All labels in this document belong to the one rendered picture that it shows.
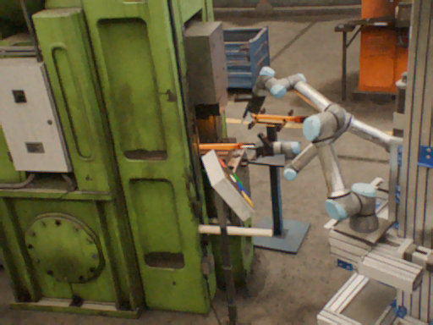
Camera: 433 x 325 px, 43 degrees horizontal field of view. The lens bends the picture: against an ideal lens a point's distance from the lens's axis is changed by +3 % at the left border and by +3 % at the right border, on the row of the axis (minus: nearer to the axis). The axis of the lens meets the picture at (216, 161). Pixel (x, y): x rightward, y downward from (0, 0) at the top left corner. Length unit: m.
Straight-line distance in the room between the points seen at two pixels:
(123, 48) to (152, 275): 1.48
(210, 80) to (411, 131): 1.11
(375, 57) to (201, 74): 3.78
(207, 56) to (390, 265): 1.45
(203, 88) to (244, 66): 3.94
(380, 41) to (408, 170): 3.82
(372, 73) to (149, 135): 4.02
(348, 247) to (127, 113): 1.42
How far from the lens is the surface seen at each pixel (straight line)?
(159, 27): 2.84
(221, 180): 2.70
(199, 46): 3.07
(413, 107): 2.74
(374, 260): 2.88
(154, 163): 3.14
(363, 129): 3.30
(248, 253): 3.90
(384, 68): 6.66
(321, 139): 2.70
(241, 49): 7.01
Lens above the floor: 2.49
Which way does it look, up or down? 27 degrees down
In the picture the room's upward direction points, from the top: 7 degrees counter-clockwise
